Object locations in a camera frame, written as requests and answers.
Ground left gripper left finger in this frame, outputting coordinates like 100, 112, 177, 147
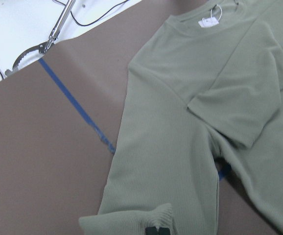
145, 227, 159, 235

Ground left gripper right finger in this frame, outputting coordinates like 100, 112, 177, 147
159, 227, 170, 235

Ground olive green long-sleeve shirt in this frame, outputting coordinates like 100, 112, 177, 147
79, 0, 283, 235

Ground metal reacher grabber tool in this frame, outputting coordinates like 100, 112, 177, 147
5, 0, 76, 77

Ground white shirt hang tag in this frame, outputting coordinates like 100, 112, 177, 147
198, 17, 219, 28

